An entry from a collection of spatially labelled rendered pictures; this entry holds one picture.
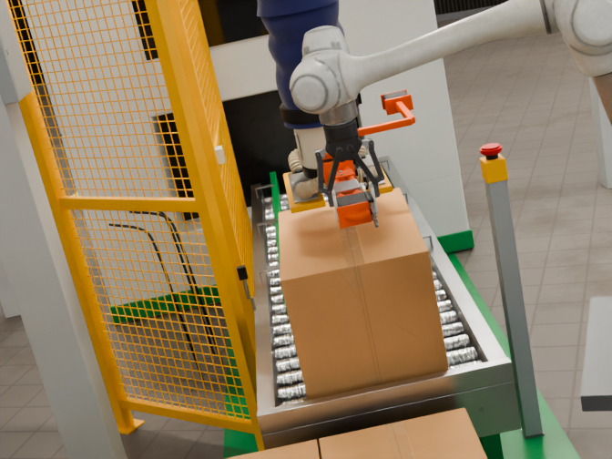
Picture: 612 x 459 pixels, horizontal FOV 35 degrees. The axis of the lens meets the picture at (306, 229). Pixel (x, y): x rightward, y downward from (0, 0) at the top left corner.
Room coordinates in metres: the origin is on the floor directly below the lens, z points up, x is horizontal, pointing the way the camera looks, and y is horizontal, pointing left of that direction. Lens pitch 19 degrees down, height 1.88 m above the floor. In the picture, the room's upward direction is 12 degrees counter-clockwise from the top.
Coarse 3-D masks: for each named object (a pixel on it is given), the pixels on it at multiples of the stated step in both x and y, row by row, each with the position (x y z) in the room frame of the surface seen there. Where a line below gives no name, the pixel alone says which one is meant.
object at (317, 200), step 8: (288, 176) 2.83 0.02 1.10; (288, 184) 2.77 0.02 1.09; (288, 192) 2.69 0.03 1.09; (296, 200) 2.58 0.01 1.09; (304, 200) 2.57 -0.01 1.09; (312, 200) 2.57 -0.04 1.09; (320, 200) 2.55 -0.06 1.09; (296, 208) 2.55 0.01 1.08; (304, 208) 2.55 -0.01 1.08; (312, 208) 2.55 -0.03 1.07
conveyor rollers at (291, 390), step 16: (272, 208) 4.34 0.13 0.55; (288, 208) 4.33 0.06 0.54; (272, 224) 4.14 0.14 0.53; (272, 240) 3.88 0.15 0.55; (272, 256) 3.70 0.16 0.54; (272, 272) 3.52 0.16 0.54; (272, 288) 3.35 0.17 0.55; (448, 304) 2.89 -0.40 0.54; (288, 320) 3.06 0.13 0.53; (448, 320) 2.79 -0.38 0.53; (288, 336) 2.90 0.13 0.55; (448, 336) 2.70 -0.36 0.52; (464, 336) 2.63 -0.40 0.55; (288, 352) 2.80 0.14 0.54; (448, 352) 2.55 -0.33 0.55; (464, 352) 2.53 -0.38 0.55; (288, 368) 2.70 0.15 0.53; (288, 384) 2.61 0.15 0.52; (288, 400) 2.52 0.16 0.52; (304, 400) 2.45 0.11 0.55
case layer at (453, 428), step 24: (360, 432) 2.23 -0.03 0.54; (384, 432) 2.20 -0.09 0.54; (408, 432) 2.18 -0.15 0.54; (432, 432) 2.15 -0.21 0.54; (456, 432) 2.13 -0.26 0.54; (240, 456) 2.23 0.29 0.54; (264, 456) 2.21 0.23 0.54; (288, 456) 2.18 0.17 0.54; (312, 456) 2.16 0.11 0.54; (336, 456) 2.14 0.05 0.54; (360, 456) 2.11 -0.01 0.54; (384, 456) 2.09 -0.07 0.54; (408, 456) 2.07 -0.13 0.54; (432, 456) 2.04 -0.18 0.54; (456, 456) 2.02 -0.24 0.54; (480, 456) 2.00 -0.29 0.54
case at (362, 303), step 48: (288, 240) 2.68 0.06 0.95; (336, 240) 2.59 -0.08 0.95; (384, 240) 2.51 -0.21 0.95; (288, 288) 2.38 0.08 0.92; (336, 288) 2.38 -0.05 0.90; (384, 288) 2.37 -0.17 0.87; (432, 288) 2.37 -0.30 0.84; (336, 336) 2.38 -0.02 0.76; (384, 336) 2.37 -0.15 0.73; (432, 336) 2.37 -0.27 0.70; (336, 384) 2.38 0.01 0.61
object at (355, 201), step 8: (360, 192) 2.15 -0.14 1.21; (344, 200) 2.12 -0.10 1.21; (352, 200) 2.10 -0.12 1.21; (360, 200) 2.09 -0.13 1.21; (336, 208) 2.08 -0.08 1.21; (344, 208) 2.08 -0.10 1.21; (352, 208) 2.08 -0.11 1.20; (360, 208) 2.08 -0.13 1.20; (368, 208) 2.08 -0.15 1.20; (368, 216) 2.08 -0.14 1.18; (344, 224) 2.08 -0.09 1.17; (352, 224) 2.08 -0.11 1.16
